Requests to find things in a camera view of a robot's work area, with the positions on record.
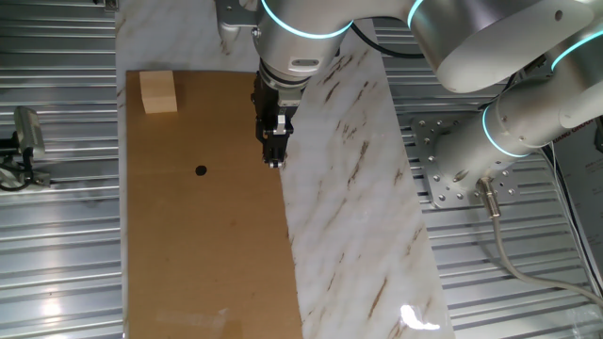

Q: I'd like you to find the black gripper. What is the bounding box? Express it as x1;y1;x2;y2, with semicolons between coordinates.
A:
251;70;302;170

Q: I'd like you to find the small wooden block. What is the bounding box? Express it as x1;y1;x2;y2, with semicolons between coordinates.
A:
139;70;179;115

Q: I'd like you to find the white marble pattern board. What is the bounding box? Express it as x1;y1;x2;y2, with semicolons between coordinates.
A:
114;0;456;339

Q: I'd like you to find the brown cardboard sheet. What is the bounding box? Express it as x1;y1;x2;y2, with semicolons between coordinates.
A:
125;70;304;339

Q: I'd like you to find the clear tape strip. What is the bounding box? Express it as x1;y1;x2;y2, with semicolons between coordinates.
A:
155;308;230;331

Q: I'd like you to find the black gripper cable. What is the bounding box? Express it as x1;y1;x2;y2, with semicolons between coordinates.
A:
350;22;426;60

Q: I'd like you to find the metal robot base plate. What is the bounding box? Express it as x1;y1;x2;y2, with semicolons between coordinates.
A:
410;115;522;209

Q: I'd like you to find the grey cable with metal plug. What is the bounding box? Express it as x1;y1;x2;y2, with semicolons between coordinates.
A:
475;177;603;307

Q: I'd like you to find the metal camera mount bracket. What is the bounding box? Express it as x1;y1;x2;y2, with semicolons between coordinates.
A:
0;164;52;189

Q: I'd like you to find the black side camera cable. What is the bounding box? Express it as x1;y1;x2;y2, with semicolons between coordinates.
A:
0;132;37;192

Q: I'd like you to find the silver side camera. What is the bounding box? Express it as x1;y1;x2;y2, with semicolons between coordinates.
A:
12;105;47;161

